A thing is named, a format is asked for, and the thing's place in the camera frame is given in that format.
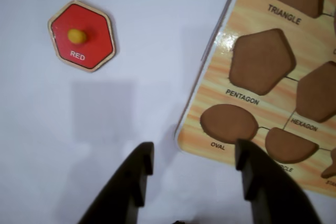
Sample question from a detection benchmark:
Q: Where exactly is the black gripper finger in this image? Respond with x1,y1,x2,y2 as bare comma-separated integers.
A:
234,138,324,224
76,142,155,224

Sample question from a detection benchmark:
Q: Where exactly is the red hexagon piece yellow pin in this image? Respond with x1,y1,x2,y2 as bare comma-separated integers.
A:
47,0,118,73

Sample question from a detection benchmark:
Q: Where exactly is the wooden shape puzzle board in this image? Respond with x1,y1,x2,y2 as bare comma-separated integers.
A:
174,0,336,199

